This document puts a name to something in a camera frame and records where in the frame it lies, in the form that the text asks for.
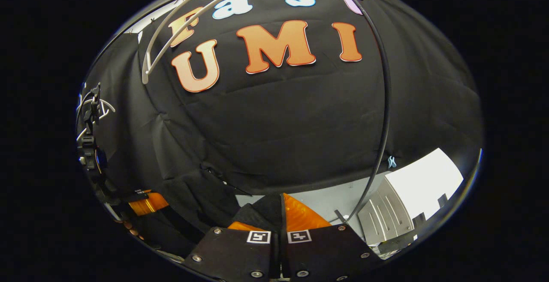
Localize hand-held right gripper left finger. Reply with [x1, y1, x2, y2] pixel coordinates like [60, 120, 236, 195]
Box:
[182, 221, 279, 280]

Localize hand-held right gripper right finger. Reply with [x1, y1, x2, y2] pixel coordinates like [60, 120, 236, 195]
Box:
[280, 193, 384, 281]

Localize black knit garment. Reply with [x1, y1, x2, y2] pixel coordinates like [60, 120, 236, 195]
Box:
[142, 168, 284, 255]

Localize white plastic hanger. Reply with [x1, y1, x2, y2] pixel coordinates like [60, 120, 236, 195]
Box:
[76, 98, 116, 142]
[142, 0, 284, 85]

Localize black clothes rack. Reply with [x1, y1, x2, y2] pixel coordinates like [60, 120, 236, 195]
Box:
[274, 0, 392, 225]

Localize white slatted cabinet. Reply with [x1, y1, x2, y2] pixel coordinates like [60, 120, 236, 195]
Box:
[358, 147, 465, 255]

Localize black backdrop cloth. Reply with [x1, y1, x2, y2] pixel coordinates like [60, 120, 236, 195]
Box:
[79, 0, 481, 231]

